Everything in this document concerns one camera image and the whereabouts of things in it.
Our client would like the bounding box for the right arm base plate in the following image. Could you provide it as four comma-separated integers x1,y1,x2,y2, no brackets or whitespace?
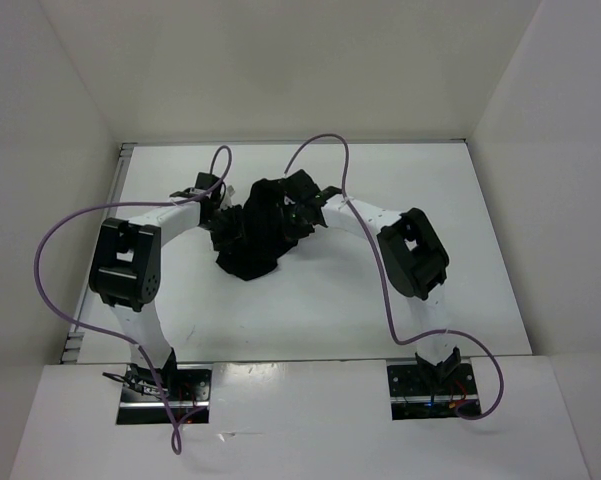
387,360,482,421

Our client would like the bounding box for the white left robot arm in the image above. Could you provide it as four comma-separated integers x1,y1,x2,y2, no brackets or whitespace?
89,172,245,400

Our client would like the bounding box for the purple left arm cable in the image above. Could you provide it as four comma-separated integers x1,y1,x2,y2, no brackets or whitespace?
33,145,233,455

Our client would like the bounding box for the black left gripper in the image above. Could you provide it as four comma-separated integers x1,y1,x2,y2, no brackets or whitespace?
200,204,253,254

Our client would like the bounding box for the black skirt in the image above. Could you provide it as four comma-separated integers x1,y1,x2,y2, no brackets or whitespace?
216,170,319,281

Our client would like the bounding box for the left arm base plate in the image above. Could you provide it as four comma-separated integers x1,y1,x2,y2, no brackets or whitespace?
112,364,212,426

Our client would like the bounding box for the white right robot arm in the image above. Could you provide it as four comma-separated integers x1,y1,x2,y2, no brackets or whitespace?
280,170,461,396

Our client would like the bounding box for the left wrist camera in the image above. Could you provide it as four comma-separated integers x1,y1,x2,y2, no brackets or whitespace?
220,183,235,209

